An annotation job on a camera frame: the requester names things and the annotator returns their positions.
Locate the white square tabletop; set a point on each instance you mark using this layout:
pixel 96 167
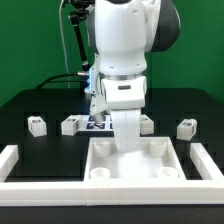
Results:
pixel 154 157

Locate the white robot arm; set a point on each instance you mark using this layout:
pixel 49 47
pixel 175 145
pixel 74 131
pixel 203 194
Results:
pixel 122 32

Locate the AprilTag marker sheet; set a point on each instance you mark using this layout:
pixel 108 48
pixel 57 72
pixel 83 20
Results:
pixel 88 124

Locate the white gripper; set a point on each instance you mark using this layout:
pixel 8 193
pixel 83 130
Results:
pixel 123 99

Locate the white U-shaped obstacle fence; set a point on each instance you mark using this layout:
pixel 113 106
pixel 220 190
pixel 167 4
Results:
pixel 168 188

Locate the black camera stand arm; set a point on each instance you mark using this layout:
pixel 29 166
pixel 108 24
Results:
pixel 77 16

